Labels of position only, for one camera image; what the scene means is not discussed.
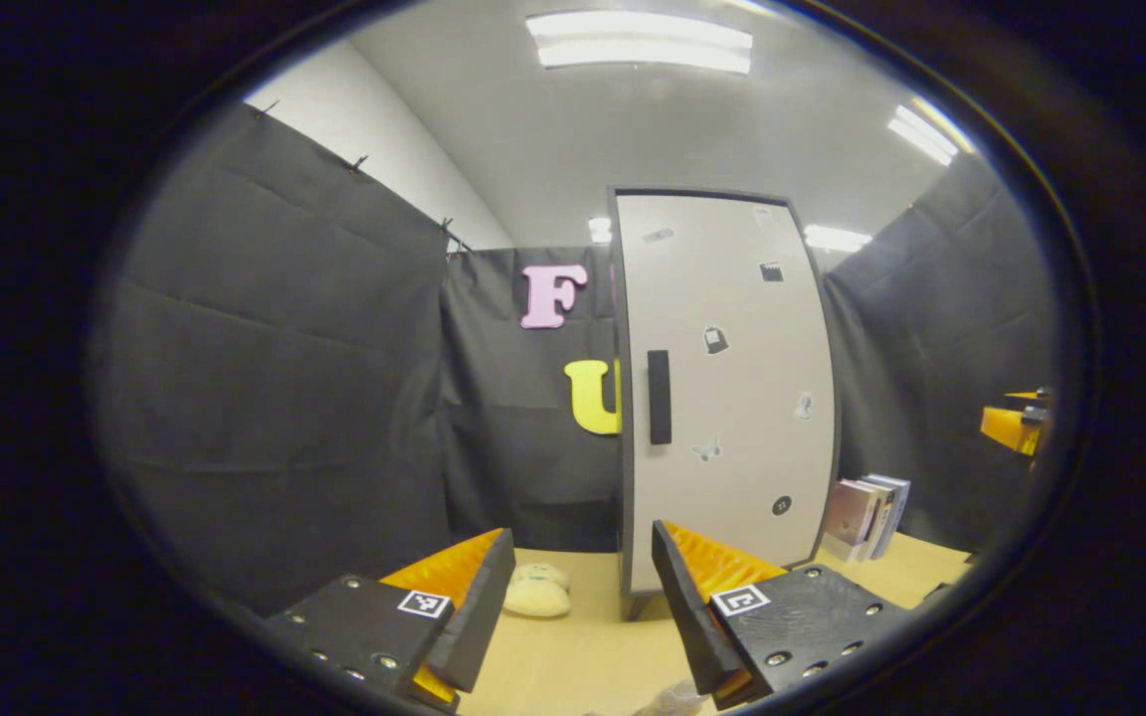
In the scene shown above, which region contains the black door handle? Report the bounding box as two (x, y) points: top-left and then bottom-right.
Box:
(647, 349), (673, 447)

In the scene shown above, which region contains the light grey cabinet door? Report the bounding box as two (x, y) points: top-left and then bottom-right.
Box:
(617, 194), (836, 596)

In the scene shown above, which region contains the dark grey cabinet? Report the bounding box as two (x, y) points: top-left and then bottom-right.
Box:
(609, 185), (843, 623)

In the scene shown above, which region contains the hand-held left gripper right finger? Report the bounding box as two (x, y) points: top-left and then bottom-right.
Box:
(651, 518), (919, 711)

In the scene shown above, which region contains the clear plastic bottle red label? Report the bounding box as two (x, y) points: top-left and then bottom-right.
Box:
(633, 679), (711, 716)

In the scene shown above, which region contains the large ceiling light panel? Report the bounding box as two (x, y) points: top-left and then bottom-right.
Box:
(525, 10), (755, 76)

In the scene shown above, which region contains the blue spine book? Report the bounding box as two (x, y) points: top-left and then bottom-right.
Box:
(871, 473), (913, 558)

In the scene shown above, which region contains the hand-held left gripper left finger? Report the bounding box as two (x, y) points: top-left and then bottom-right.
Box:
(265, 527), (518, 714)

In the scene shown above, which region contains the pink cover book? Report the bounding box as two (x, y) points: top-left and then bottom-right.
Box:
(822, 480), (880, 564)

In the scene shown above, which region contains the black backdrop cloth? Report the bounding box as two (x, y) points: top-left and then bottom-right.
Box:
(95, 99), (1056, 613)

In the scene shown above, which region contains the cream plush toy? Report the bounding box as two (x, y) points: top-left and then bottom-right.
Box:
(502, 562), (573, 620)

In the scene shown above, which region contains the white cover book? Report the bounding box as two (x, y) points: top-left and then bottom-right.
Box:
(857, 477), (897, 560)

